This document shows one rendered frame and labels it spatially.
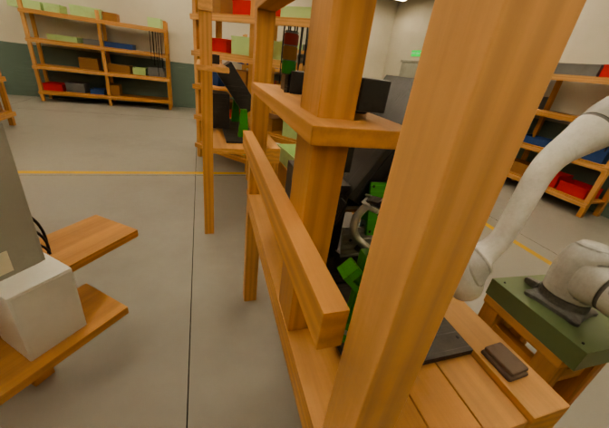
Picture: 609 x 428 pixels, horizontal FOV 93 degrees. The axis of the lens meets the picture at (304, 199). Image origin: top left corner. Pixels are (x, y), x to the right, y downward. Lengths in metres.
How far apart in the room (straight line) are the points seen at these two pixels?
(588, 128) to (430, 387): 0.78
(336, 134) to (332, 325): 0.35
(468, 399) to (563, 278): 0.61
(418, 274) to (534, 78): 0.23
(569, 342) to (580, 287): 0.19
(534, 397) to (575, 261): 0.50
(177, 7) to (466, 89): 9.73
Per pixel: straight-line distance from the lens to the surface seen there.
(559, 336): 1.38
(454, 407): 1.01
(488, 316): 1.55
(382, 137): 0.62
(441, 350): 1.09
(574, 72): 6.61
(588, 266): 1.39
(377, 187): 1.13
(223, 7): 4.80
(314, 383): 0.91
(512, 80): 0.34
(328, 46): 0.64
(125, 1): 10.06
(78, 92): 9.84
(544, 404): 1.14
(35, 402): 2.16
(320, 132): 0.56
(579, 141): 0.98
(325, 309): 0.52
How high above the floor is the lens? 1.64
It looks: 25 degrees down
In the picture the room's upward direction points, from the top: 8 degrees clockwise
